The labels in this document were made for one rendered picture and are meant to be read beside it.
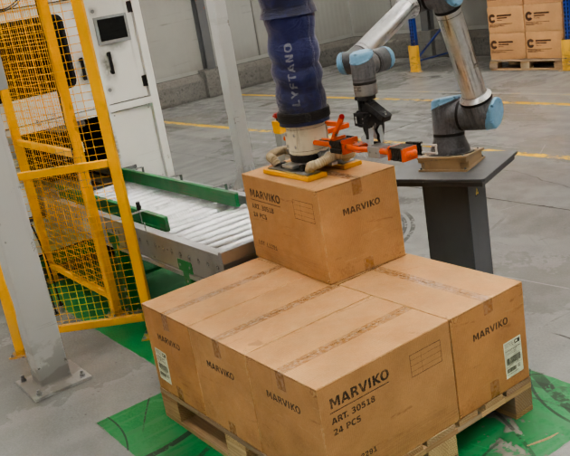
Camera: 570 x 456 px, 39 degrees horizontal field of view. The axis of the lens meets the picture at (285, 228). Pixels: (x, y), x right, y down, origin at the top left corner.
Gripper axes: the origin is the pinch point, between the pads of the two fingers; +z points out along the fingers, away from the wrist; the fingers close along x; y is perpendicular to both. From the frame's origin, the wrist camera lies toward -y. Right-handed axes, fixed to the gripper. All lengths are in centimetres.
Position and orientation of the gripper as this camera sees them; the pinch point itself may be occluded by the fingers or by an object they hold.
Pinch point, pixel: (376, 146)
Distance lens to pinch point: 320.2
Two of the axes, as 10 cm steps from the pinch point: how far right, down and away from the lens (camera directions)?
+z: 1.6, 9.4, 3.0
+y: -5.9, -1.5, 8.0
